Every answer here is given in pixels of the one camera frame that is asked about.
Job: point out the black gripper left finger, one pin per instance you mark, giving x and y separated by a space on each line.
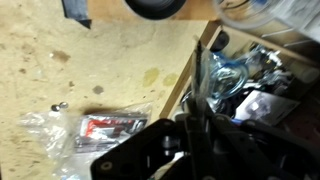
197 76

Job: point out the grey duct tape roll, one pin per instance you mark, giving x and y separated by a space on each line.
155 8

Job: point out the black card package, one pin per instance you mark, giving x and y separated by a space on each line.
266 106

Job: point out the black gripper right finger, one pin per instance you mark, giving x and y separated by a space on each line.
206 105

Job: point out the small metal ball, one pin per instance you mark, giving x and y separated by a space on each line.
55 107
64 105

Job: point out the wooden board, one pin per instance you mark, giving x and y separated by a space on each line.
110 10

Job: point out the red package in clear bag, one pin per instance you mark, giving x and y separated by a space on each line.
106 130

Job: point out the wooden tray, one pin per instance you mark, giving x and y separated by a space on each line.
180 90

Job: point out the clear plastic lunch box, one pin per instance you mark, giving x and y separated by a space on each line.
266 13

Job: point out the black flat rectangular block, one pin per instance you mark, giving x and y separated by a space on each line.
77 11

